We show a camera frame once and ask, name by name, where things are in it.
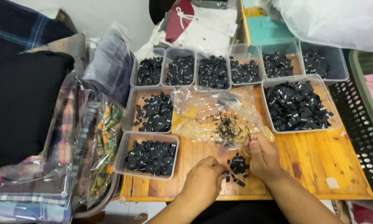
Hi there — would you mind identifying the person's left hand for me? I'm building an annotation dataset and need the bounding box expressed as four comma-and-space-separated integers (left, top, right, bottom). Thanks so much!
180, 156, 227, 213

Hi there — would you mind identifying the person's right hand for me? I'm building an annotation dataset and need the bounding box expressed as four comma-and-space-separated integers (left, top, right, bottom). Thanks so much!
244, 133, 287, 185

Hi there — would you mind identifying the loose heap of black labels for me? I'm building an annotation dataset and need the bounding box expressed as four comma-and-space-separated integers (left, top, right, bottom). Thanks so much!
226, 152, 250, 188

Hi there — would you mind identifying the heap of black thread scraps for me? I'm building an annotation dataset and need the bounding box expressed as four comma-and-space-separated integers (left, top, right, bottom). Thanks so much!
209, 114, 245, 149

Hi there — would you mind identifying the person's black garment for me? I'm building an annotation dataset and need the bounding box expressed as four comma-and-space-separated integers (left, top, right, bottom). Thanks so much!
191, 200, 290, 224

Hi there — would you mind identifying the pile of black woven labels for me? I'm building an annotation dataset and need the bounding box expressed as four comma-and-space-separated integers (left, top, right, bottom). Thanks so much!
124, 140, 177, 177
133, 92, 174, 133
264, 81, 334, 132

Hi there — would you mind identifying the crumpled clear plastic bag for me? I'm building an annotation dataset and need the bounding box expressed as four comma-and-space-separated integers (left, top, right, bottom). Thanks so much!
171, 85, 275, 152

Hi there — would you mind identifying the row of small clear tubs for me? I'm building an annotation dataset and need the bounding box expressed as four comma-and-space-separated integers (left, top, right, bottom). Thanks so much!
130, 40, 350, 91

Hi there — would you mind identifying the white paper scrap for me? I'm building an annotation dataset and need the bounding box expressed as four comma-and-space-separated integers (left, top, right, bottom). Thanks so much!
325, 177, 340, 190

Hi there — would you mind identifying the large clear plastic tub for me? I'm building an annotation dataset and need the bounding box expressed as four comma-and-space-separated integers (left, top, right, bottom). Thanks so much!
261, 74, 343, 134

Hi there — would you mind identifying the medium clear plastic tub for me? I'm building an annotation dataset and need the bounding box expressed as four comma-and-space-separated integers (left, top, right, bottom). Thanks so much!
122, 86, 177, 134
113, 131, 180, 181

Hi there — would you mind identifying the black perforated laundry basket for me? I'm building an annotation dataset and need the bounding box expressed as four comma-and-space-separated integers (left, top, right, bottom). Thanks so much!
328, 49, 373, 206

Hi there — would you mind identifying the packaged green yellow patterned cloth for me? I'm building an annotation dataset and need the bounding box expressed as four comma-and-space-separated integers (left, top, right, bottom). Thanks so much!
86, 93, 127, 209

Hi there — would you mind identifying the teal box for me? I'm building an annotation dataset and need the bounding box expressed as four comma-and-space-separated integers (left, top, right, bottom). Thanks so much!
246, 16, 296, 46

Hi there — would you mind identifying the brown plastic tray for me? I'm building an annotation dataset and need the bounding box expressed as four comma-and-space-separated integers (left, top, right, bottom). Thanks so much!
73, 173, 122, 219

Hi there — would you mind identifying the heap of white cloth bags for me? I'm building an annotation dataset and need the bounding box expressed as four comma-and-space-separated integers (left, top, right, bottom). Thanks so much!
149, 4, 239, 57

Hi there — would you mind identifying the yellow plastic wrap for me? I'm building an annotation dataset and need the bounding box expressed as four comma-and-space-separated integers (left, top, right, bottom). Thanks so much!
243, 6, 265, 19

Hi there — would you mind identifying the red cloth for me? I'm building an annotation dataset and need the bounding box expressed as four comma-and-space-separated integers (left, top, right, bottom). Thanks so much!
350, 202, 373, 224

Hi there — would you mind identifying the big white plastic bag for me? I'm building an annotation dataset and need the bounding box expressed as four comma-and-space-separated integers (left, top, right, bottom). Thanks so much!
272, 0, 373, 53

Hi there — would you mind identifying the packaged grey-blue garment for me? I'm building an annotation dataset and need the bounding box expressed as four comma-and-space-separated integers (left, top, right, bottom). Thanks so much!
82, 21, 134, 107

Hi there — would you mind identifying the packaged plaid garments stack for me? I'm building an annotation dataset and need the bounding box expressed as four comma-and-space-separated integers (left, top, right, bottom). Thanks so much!
0, 71, 100, 224

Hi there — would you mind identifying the beige cushion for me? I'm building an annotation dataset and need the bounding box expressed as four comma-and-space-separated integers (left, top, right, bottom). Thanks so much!
24, 32, 87, 79

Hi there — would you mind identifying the black cushion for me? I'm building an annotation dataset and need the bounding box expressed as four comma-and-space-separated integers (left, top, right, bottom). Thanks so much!
0, 50, 75, 172

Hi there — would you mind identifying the dark blue plaid blanket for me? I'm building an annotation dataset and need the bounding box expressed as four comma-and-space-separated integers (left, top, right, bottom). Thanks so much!
0, 0, 77, 54

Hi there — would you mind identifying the maroon drawstring pouch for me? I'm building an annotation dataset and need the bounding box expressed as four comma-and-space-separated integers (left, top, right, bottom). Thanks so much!
165, 0, 196, 44

